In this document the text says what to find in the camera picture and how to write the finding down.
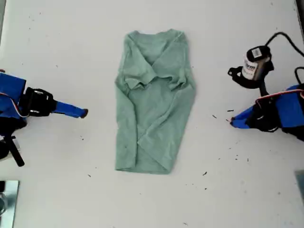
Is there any black camera stalk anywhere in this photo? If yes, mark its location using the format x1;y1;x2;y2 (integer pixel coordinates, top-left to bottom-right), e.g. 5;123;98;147
227;60;275;97
5;132;26;167

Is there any silver black camera box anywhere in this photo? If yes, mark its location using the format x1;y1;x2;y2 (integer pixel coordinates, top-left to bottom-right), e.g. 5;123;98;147
241;46;272;80

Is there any green t-shirt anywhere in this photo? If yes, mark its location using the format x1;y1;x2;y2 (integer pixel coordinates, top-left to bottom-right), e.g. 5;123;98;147
114;28;198;175

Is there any black camera cable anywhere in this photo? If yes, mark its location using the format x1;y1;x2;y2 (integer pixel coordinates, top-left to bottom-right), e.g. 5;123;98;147
264;31;304;58

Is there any red white arm wire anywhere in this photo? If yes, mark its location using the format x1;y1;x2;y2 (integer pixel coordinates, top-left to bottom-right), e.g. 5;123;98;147
0;91;30;119
255;88;304;105

